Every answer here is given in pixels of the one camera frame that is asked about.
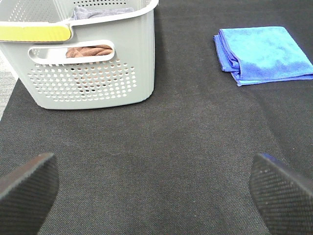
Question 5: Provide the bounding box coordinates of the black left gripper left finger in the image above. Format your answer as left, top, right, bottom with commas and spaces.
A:
0, 153, 59, 235

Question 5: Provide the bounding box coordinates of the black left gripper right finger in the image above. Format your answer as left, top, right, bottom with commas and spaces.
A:
249, 153, 313, 235

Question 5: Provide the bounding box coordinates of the blue microfibre towel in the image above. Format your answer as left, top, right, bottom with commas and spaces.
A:
213, 26, 313, 87

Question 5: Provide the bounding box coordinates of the black table cloth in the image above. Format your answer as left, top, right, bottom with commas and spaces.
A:
0, 0, 313, 235

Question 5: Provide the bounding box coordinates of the brown towel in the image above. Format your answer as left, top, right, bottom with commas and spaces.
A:
66, 45, 113, 58

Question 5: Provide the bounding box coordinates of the grey perforated plastic basket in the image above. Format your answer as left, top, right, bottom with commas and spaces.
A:
0, 0, 158, 110

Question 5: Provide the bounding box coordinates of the yellow tape strip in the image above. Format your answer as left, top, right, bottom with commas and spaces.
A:
0, 25, 71, 42

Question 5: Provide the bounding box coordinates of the grey towel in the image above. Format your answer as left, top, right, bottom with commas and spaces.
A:
70, 6, 134, 20

